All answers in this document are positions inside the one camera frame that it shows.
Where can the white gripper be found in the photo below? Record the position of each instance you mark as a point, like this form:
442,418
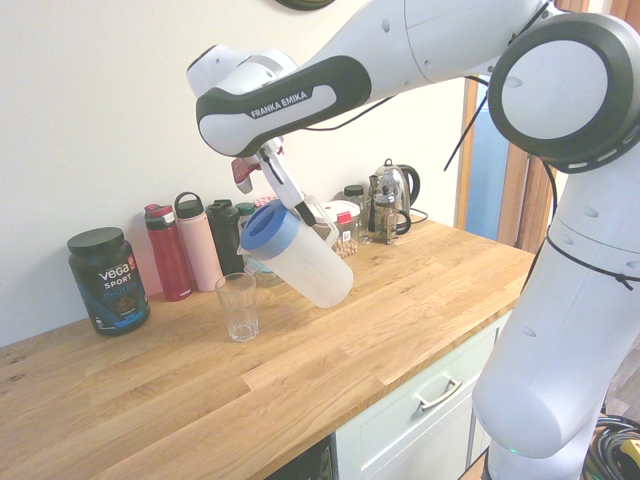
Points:
280,175

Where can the white pitcher with blue lid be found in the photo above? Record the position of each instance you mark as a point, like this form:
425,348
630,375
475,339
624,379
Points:
310,275

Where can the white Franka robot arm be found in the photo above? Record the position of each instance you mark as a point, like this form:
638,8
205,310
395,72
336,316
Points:
550,300

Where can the pink water bottle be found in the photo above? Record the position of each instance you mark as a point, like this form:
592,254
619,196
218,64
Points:
200,250

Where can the red water bottle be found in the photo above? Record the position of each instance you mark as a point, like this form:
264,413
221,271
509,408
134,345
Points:
167,260

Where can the jar with red checked lid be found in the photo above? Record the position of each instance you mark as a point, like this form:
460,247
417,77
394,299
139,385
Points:
265,202

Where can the chickpea container with red clip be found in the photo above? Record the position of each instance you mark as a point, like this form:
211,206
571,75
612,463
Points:
346,235

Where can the glass jar with black lid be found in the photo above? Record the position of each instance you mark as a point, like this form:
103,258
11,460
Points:
359,215

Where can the bottle with green lid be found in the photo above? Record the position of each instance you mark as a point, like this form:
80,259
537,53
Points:
245,210

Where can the clear container with teal clips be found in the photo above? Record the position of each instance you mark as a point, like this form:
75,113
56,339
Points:
267,277

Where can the black shaker bottle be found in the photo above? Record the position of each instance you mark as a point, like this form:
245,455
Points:
226,240

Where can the glass french press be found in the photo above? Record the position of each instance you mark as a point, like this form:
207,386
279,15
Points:
391,215

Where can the steel electric kettle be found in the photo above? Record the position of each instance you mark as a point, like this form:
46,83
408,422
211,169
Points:
400,177

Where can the clear drinking glass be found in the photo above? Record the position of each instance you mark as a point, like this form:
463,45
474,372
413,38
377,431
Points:
239,310

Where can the black Vega protein tub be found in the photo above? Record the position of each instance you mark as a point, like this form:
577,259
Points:
107,285

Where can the pale green drawer cabinet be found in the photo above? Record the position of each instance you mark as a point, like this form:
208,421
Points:
400,440

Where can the dark appliance under counter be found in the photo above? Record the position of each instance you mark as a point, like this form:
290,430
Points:
312,462

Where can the yellow plastic box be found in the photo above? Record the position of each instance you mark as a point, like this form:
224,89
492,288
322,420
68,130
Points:
631,455

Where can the red grey wrist camera mount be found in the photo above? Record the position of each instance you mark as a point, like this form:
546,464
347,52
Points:
242,172

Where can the black round wall object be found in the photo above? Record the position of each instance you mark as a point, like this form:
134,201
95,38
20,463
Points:
305,4

